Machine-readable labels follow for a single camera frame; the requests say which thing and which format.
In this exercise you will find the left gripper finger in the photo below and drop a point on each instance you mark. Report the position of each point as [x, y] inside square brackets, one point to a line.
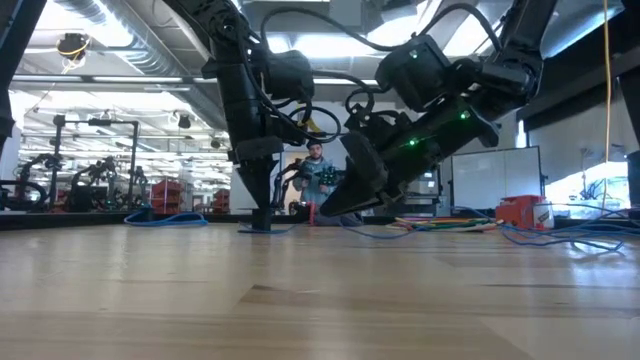
[252, 185]
[270, 182]

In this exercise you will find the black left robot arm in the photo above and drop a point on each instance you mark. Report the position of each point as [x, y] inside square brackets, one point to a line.
[215, 22]

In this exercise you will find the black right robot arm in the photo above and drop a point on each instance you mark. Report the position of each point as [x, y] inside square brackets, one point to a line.
[525, 45]

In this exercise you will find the neighbouring station robot arm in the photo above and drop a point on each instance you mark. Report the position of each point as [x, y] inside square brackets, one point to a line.
[95, 185]
[25, 192]
[285, 185]
[330, 176]

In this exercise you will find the red shelf cart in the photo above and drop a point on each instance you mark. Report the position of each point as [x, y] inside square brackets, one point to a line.
[221, 201]
[165, 195]

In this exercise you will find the black cabinet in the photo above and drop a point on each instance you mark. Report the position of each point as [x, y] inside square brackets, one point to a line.
[429, 187]

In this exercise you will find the grey red pouch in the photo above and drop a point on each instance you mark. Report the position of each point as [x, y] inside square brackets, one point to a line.
[350, 220]

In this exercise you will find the person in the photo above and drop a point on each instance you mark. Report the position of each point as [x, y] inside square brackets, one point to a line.
[312, 175]

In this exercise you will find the small yellow tag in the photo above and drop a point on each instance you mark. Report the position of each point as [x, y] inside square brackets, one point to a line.
[314, 126]

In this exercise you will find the whiteboard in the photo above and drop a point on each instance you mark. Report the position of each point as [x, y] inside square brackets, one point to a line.
[495, 180]

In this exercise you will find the long light strip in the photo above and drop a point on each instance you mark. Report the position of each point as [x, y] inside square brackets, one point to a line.
[135, 79]

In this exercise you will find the red plastic holder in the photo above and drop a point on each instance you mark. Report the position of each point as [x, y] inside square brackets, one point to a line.
[520, 212]

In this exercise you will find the black station stand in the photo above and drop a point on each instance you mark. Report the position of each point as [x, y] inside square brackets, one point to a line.
[95, 121]

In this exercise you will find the silver ventilation duct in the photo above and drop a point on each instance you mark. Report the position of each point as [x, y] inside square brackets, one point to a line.
[150, 55]

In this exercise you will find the black aluminium frame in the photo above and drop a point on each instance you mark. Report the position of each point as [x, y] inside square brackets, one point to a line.
[75, 220]

